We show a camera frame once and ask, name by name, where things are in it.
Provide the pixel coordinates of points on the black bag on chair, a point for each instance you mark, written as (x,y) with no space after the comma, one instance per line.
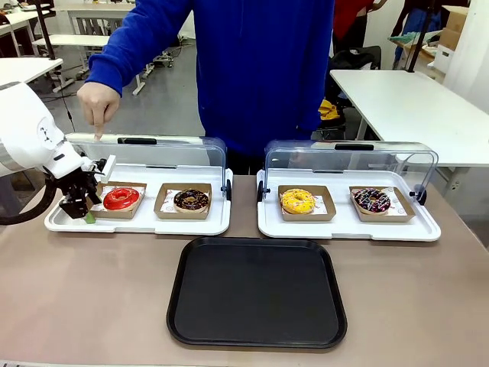
(355,57)

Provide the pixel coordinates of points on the cardboard box under chocolate donut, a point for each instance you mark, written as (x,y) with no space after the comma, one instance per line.
(162,212)

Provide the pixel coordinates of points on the chocolate donut coloured sprinkles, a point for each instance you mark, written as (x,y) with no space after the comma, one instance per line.
(361,204)

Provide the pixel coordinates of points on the brown cardboard carton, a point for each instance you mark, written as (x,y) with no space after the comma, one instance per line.
(454,26)

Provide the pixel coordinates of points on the red glazed donut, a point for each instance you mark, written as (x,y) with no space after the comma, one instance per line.
(111,202)

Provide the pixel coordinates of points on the yellow cloth object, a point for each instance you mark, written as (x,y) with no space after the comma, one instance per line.
(328,110)

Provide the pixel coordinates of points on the chocolate nut donut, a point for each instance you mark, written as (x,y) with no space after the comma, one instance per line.
(181,204)

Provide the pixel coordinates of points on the person in blue clothes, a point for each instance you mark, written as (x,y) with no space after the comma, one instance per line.
(416,15)

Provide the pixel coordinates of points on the yellow glazed donut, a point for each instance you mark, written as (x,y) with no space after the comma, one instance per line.
(290,206)

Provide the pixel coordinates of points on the cardboard box under sprinkle donut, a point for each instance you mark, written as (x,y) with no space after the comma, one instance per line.
(405,214)

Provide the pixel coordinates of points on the large white table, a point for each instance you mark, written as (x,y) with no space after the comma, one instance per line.
(412,111)

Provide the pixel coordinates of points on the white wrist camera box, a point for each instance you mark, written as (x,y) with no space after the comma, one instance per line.
(109,168)

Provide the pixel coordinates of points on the person's blue sweatshirt torso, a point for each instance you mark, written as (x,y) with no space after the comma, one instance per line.
(263,65)

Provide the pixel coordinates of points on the white bench table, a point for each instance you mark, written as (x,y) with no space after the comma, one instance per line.
(76,40)

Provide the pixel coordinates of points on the small white table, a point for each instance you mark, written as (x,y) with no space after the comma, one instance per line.
(23,69)

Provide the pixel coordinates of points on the white display tray base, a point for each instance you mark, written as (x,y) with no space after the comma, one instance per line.
(145,225)
(344,231)

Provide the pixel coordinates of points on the person's blue sleeved right forearm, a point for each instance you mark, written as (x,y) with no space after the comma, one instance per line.
(118,53)

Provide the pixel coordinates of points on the white storage box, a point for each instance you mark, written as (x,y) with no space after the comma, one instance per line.
(445,55)

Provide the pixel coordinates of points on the black stand pole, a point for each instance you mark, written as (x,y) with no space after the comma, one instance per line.
(418,38)
(46,30)

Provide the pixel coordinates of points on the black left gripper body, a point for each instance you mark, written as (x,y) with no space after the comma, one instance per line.
(78,187)

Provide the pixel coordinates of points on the person in red top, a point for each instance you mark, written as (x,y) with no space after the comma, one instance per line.
(349,19)

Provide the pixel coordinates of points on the white desk with legs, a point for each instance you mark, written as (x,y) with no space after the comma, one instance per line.
(19,19)

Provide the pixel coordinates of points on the black plastic serving tray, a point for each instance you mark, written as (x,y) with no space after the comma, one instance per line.
(256,294)

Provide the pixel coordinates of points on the person's right hand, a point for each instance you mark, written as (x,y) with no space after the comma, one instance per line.
(97,103)

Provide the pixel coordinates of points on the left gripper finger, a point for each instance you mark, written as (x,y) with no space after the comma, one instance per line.
(91,214)
(72,209)

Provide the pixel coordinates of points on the cardboard box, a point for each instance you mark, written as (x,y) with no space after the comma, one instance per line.
(328,214)
(130,212)
(162,212)
(405,214)

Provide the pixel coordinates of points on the cardboard box under yellow donut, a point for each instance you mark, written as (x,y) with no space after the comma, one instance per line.
(328,214)

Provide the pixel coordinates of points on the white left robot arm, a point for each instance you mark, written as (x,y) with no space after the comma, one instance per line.
(26,126)

